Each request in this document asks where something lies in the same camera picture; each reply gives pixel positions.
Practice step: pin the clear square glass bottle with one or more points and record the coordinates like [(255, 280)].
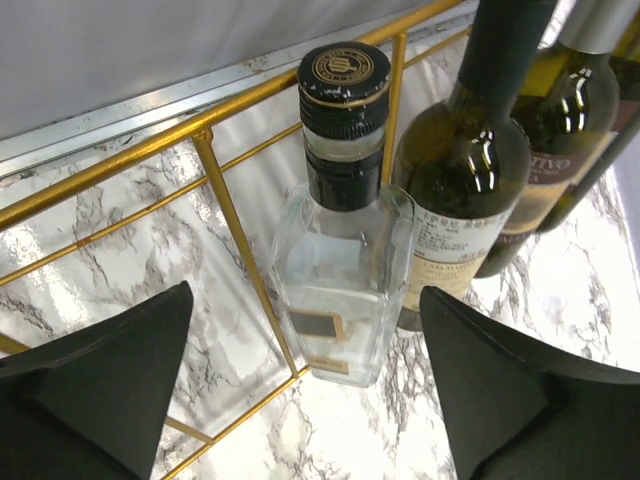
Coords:
[(341, 253)]

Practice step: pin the green wine bottle brown label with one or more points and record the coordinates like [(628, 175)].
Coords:
[(565, 107)]

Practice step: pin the green wine bottle white label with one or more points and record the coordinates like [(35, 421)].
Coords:
[(465, 161)]

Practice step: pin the gold wire wine rack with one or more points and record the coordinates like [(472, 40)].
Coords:
[(199, 128)]

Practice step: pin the aluminium extrusion rail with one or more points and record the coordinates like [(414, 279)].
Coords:
[(96, 128)]

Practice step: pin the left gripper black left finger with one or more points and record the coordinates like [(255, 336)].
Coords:
[(92, 404)]

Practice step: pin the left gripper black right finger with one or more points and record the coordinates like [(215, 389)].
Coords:
[(515, 407)]

